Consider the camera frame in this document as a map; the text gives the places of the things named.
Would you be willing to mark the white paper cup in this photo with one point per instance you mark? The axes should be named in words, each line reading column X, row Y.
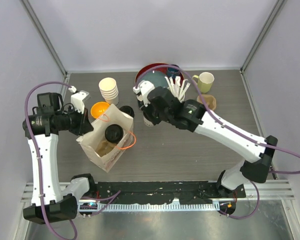
column 147, row 122

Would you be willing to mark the stack of white paper cups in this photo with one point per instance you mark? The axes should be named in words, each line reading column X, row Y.
column 109, row 90

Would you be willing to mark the brown cardboard cup carrier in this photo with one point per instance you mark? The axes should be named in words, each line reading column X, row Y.
column 104, row 148
column 209, row 99

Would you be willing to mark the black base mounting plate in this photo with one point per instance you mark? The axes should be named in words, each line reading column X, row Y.
column 160, row 192

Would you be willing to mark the dark green ceramic mug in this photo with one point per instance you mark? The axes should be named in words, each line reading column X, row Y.
column 141, row 105

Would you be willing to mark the light green ceramic mug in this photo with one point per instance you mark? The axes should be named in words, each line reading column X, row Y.
column 204, row 81

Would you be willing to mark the dark blue ceramic cup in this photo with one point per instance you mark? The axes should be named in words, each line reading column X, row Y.
column 172, row 72

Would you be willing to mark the brown paper takeout bag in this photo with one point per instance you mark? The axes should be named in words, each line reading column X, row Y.
column 91, row 140

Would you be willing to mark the red round tray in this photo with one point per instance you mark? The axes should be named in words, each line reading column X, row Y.
column 162, row 67

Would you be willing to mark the black cup lid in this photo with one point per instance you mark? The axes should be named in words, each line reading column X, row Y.
column 114, row 133

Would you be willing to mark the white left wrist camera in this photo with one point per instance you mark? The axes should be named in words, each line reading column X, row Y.
column 78, row 99

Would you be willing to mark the aluminium frame rail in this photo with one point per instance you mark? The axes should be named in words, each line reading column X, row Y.
column 271, row 190

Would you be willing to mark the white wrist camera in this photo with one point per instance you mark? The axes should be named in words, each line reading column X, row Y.
column 142, row 90
column 78, row 99

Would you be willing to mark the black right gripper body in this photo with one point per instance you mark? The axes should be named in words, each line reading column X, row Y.
column 154, row 117

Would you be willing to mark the orange plastic bowl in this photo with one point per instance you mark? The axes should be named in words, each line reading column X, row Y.
column 99, row 109

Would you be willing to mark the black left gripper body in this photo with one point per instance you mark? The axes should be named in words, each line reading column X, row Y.
column 71, row 121

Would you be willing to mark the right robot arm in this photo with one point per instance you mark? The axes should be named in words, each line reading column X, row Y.
column 257, row 154

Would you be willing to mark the blue ceramic plate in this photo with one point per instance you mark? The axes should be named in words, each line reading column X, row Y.
column 157, row 78

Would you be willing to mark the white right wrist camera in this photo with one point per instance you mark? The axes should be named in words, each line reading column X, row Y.
column 142, row 90

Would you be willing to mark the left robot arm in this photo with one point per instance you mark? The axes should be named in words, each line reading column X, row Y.
column 60, row 205

